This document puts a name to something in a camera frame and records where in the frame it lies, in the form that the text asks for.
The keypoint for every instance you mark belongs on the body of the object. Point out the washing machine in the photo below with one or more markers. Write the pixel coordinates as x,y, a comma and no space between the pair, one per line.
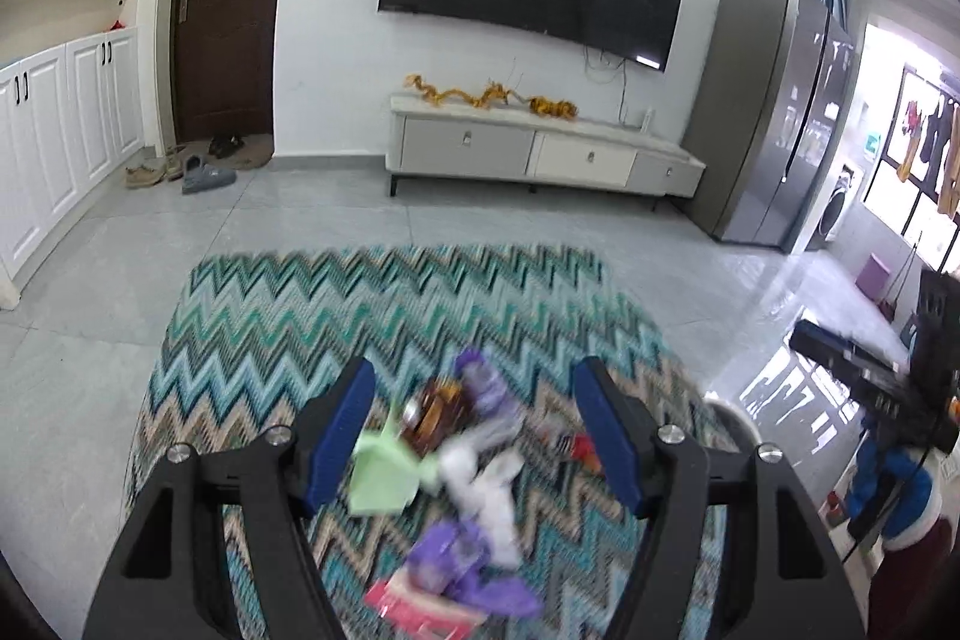
840,205

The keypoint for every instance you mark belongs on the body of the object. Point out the brown glass bottle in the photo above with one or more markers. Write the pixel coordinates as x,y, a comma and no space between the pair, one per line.
435,415

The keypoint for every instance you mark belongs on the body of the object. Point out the person's right forearm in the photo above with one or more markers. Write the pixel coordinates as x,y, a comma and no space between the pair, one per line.
900,490

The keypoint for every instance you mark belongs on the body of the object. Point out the white television stand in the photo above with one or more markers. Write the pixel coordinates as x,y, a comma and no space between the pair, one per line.
525,149

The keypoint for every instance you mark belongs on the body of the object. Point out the white waste bin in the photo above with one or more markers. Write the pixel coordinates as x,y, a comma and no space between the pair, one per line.
739,419

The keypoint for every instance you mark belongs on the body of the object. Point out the golden tiger ornament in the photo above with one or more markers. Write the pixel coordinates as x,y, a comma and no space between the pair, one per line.
553,108

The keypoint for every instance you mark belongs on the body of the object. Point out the light purple plastic wrapper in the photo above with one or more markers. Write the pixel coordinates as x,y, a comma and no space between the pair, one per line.
487,385

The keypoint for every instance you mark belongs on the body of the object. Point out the green wall sign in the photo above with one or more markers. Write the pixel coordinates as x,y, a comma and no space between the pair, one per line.
871,145

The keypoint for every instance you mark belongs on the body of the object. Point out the grey slipper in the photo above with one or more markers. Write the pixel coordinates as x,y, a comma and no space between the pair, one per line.
208,177

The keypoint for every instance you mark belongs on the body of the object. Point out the hanging clothes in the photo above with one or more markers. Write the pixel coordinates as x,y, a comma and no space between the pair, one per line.
930,145

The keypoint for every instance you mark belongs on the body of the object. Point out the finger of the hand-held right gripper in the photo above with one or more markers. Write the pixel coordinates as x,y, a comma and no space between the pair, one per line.
892,396
840,347

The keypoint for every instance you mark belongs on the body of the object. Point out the black shoes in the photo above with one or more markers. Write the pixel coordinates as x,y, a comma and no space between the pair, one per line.
225,144

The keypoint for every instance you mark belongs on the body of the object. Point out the grey refrigerator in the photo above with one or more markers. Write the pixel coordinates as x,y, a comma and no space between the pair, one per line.
772,115

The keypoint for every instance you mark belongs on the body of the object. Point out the dark brown entrance door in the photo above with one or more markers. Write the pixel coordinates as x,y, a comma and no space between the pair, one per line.
232,10

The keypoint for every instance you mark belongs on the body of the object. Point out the green paper scrap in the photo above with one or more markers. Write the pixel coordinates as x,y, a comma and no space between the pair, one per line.
382,471

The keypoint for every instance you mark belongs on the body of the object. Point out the purple stool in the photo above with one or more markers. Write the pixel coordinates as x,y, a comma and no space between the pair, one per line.
872,276

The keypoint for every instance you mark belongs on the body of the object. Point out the white base cabinets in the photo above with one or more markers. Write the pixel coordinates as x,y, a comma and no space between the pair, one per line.
60,145

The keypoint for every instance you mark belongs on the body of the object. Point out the white tissue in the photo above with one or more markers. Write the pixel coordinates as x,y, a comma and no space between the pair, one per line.
487,497

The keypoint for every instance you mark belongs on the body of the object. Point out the golden dragon ornament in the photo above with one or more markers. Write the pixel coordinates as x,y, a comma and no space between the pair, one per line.
465,94

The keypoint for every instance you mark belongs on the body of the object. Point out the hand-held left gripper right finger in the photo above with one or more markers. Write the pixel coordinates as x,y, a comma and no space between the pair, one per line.
607,430

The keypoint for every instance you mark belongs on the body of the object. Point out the small red wrapper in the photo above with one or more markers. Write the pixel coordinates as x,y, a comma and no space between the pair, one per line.
581,449

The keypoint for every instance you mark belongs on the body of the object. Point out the pink snack packet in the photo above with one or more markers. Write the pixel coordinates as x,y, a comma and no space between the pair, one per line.
412,606

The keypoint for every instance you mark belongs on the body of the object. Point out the purple snack packet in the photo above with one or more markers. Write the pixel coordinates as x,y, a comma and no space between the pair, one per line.
450,554

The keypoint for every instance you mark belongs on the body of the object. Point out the brown doormat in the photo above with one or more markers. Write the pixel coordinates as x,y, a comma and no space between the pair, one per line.
259,153

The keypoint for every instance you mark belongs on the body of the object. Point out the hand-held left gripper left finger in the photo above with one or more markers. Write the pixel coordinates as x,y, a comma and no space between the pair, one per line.
345,430

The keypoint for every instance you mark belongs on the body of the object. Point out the zigzag knitted blanket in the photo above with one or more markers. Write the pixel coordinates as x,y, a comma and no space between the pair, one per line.
300,325

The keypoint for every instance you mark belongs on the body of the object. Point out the person's dark red pants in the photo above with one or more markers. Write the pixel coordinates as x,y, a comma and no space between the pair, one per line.
915,587

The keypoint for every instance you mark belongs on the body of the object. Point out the small white device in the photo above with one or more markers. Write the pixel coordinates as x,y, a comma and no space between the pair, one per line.
647,120

